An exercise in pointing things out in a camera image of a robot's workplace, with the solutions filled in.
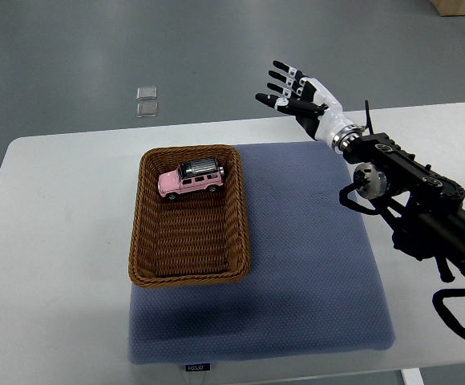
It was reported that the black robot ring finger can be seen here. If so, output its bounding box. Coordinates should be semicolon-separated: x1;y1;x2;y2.
272;60;309;83

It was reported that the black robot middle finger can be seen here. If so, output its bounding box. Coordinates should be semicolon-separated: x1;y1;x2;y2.
268;70;307;93

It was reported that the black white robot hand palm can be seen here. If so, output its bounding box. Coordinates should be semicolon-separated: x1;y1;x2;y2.
296;76;355;141

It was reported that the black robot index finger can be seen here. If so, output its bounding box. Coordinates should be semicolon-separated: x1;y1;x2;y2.
266;82;303;99

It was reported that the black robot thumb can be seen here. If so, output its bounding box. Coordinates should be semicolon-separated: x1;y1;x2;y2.
255;93;328;116

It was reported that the pink toy car black roof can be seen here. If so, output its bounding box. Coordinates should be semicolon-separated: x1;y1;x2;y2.
157;157;225;201

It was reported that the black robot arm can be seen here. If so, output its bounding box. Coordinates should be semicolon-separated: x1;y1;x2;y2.
256;61;465;282

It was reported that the brown wicker basket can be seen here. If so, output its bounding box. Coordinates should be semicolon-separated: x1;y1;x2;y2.
128;144;251;289

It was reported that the lower silver floor plate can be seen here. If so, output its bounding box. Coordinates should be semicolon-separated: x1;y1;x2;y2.
136;101;158;117

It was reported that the silver floor plate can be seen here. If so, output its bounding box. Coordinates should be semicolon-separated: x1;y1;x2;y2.
136;86;157;100
136;101;158;117

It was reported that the upper silver floor plate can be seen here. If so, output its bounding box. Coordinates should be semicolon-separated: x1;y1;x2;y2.
136;86;157;100

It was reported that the blue-grey padded mat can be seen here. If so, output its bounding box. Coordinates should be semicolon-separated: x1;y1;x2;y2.
129;142;394;364

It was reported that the cardboard box corner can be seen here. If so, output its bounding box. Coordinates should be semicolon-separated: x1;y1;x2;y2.
430;0;465;17

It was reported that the white table leg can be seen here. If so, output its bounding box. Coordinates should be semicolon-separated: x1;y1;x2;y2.
400;368;424;385

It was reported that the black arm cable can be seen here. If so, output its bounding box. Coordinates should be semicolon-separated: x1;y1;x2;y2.
431;285;465;350

